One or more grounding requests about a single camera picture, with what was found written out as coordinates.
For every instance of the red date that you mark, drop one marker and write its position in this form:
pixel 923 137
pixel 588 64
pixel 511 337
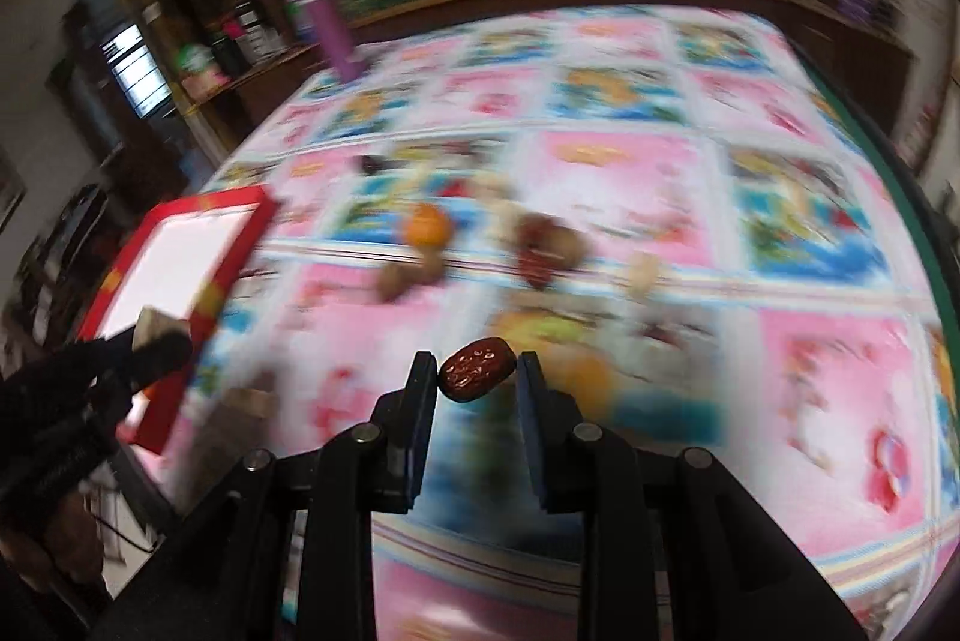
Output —
pixel 538 270
pixel 534 231
pixel 476 369

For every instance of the black thermos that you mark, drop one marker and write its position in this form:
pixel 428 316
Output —
pixel 229 52

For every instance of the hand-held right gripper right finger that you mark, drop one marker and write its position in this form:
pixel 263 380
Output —
pixel 536 431

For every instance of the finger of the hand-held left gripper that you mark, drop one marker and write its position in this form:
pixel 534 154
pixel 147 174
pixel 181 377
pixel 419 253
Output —
pixel 161 352

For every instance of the green white bag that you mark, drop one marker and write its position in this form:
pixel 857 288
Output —
pixel 196 67

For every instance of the window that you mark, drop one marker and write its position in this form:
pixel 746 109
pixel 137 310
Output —
pixel 131 67

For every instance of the purple water bottle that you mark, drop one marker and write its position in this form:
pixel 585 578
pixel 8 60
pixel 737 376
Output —
pixel 326 22

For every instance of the small orange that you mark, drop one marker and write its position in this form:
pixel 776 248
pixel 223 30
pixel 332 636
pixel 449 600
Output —
pixel 427 226

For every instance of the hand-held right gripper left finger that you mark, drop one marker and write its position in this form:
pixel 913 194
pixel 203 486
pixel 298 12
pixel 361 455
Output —
pixel 421 431

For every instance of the dark round fruit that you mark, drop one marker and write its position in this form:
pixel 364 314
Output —
pixel 367 164

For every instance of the red tray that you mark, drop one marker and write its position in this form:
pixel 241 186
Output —
pixel 187 251

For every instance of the person's left forearm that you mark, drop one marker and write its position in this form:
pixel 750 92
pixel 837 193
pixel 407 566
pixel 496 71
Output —
pixel 45 543

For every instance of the printed tablecloth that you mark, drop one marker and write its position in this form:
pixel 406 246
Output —
pixel 622 191

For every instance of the wooden cabinet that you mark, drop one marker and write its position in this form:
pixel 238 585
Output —
pixel 255 93

